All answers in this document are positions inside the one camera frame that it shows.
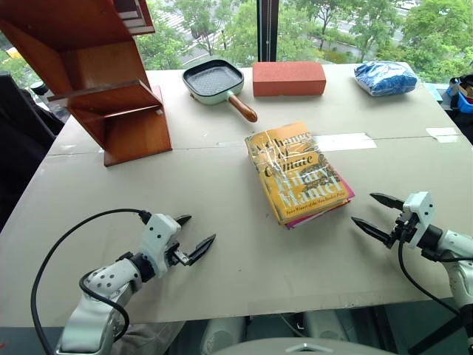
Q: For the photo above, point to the grey rounded shape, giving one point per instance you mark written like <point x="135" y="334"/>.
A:
<point x="223" y="334"/>

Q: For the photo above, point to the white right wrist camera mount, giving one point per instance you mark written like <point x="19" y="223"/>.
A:
<point x="419" y="218"/>

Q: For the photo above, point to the black window mullion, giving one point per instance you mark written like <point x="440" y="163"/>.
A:
<point x="267" y="29"/>

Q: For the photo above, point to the blue and white plastic bag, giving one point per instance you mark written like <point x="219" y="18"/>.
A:
<point x="386" y="78"/>

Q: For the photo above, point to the wide white tape strip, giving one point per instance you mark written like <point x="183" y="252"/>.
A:
<point x="345" y="141"/>

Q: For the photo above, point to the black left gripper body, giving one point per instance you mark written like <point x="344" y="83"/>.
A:
<point x="176" y="255"/>

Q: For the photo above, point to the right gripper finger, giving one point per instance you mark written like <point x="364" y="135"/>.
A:
<point x="388" y="200"/>
<point x="371" y="229"/>

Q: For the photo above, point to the yellow hardcover book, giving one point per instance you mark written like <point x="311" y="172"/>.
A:
<point x="295" y="170"/>

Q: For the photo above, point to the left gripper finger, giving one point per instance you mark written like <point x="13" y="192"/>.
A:
<point x="201" y="247"/>
<point x="183" y="220"/>

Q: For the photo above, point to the small white tape strip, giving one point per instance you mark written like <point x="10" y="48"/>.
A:
<point x="442" y="134"/>

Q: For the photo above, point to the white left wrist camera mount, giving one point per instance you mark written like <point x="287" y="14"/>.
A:
<point x="159" y="240"/>

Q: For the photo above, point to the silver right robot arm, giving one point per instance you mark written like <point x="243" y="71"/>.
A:
<point x="458" y="255"/>

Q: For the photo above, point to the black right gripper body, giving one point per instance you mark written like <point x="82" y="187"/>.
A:
<point x="403" y="229"/>

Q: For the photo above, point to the wooden shelf unit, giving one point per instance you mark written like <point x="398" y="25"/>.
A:
<point x="111" y="74"/>

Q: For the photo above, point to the mint green square grill pan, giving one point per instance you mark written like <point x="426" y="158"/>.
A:
<point x="213" y="82"/>

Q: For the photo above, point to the grey robot torso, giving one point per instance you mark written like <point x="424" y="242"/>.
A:
<point x="295" y="347"/>

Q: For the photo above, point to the black diagonal strut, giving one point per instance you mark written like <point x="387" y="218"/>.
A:
<point x="443" y="333"/>

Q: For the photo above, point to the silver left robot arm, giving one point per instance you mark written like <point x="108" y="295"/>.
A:
<point x="99" y="296"/>

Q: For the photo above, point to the pink book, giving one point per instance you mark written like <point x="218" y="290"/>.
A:
<point x="314" y="217"/>

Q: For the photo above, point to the red brick block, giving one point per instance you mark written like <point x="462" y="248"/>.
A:
<point x="288" y="79"/>

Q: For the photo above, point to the blue storage bin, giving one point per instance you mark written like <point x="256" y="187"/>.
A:
<point x="462" y="92"/>

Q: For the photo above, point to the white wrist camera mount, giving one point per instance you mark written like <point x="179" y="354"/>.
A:
<point x="419" y="218"/>
<point x="159" y="240"/>

